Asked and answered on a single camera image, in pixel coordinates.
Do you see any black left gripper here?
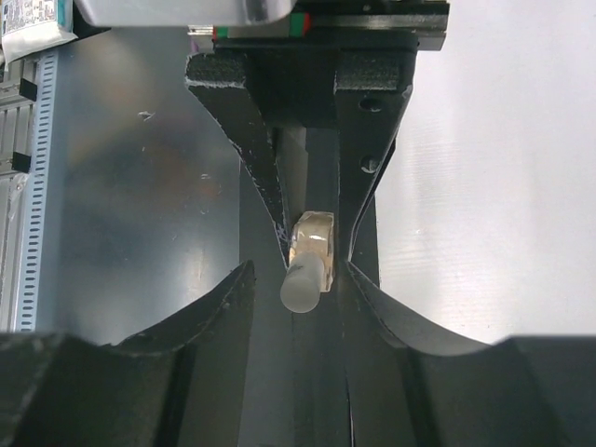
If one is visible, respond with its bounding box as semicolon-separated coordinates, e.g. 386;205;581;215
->
185;1;450;264

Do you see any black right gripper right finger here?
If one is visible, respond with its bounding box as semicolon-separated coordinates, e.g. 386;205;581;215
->
338;262;595;446

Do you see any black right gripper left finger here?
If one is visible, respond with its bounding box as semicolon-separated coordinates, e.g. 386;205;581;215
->
1;262;255;446

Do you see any white nail polish cap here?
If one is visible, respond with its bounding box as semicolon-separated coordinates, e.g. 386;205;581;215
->
280;252;324;314

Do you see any nail polish bottle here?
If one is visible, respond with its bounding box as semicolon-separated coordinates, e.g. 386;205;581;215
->
289;210;334;292

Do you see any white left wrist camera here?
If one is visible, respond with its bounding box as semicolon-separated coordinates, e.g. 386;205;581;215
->
75;0;296;27

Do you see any left white cable duct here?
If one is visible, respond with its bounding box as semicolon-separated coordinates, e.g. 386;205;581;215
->
14;50;59;333

